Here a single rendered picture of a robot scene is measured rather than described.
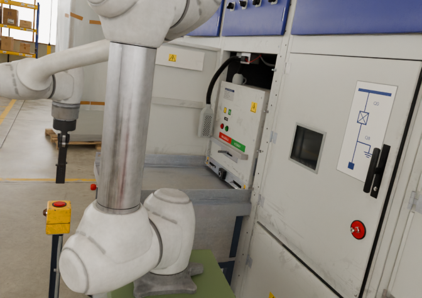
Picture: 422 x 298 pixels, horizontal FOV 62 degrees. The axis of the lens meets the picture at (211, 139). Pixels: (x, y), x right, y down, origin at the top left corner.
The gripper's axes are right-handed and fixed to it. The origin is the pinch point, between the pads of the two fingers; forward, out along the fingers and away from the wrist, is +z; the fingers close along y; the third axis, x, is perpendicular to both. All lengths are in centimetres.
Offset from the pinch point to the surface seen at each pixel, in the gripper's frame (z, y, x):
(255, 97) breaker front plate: -34, 21, -87
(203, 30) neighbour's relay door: -67, 94, -82
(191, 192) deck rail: 11, 10, -56
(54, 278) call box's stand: 42.2, -1.1, -0.8
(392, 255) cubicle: -2, -69, -87
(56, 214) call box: 13.9, -4.4, 0.6
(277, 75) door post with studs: -47, 7, -87
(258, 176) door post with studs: 2, 6, -87
